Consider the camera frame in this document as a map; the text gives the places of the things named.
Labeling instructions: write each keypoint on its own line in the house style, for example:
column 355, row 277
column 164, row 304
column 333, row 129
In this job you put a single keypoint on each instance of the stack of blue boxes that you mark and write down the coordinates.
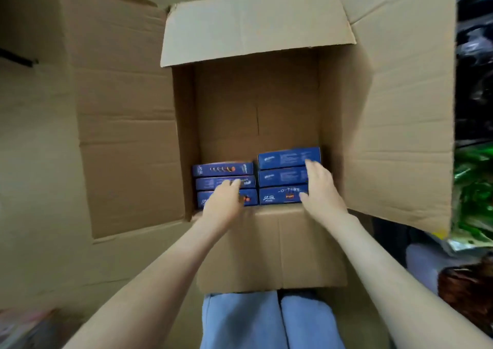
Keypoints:
column 285, row 158

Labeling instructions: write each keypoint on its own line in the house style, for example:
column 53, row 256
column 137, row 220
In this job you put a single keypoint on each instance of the black plastic bags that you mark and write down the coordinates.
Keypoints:
column 475, row 71

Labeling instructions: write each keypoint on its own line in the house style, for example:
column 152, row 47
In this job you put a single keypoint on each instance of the person's left forearm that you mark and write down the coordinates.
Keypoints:
column 154, row 283

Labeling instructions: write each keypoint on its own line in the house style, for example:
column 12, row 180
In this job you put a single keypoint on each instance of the pale plastic bag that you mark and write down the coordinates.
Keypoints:
column 421, row 264

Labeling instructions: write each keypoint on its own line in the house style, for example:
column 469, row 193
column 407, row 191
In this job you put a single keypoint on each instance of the person's right forearm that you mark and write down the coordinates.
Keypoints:
column 393, row 283

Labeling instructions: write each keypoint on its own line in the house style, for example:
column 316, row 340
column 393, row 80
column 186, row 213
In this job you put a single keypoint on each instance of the pile of green packets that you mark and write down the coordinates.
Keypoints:
column 473, row 194

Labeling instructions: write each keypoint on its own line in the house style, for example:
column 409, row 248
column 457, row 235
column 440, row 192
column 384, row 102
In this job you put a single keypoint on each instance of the large open cardboard box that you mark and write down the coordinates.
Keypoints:
column 262, row 102

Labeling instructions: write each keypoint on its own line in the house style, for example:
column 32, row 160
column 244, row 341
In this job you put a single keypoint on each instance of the brown patterned bag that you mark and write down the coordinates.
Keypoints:
column 468, row 295

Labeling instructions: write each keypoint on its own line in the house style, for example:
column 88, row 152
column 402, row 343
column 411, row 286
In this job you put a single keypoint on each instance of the person's left fingers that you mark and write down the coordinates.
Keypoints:
column 231, row 186

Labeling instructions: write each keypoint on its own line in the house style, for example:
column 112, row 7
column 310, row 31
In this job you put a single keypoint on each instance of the blue jeans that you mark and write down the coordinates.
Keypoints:
column 269, row 321

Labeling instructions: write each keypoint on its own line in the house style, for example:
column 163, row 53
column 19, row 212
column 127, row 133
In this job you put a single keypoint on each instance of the person's right thumb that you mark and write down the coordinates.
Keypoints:
column 304, row 198

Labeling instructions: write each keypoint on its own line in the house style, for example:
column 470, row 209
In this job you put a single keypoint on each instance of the person's left hand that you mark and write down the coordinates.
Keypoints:
column 221, row 206

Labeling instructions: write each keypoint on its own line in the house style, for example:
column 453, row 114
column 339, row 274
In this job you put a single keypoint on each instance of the plain closed cardboard box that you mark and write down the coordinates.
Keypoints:
column 34, row 168

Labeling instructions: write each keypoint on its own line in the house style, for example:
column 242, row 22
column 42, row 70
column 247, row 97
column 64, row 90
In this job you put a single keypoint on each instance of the person's right hand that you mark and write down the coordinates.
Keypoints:
column 323, row 196

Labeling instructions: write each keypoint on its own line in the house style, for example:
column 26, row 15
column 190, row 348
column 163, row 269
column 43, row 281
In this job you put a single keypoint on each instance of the pink patterned packet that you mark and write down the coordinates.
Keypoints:
column 21, row 329

